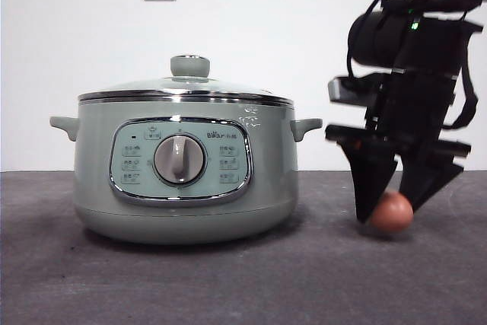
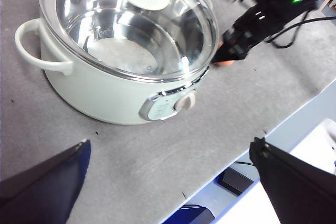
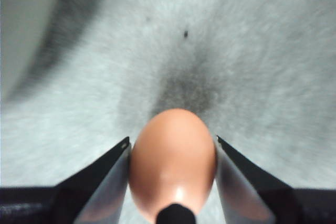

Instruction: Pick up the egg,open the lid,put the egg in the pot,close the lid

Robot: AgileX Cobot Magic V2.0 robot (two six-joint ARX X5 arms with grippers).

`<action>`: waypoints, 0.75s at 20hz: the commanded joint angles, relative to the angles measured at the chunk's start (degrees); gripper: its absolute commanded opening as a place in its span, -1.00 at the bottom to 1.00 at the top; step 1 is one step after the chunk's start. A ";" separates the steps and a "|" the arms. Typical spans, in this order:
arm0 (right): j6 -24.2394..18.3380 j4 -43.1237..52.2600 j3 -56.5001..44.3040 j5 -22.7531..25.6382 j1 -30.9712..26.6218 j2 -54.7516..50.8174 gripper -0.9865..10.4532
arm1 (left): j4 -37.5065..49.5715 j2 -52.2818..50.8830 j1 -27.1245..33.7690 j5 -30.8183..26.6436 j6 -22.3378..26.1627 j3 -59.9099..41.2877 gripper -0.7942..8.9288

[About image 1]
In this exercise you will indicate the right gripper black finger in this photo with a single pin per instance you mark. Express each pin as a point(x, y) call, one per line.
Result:
point(424, 176)
point(369, 173)

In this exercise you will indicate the brown egg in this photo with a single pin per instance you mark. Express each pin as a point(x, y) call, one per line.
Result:
point(393, 214)

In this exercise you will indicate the glass lid with green knob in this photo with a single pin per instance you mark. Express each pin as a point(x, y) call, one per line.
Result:
point(190, 67)

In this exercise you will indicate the sage green electric cooking pot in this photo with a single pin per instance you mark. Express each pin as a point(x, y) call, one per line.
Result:
point(99, 157)

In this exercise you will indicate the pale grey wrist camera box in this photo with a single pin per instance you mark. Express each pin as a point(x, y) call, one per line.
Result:
point(344, 91)

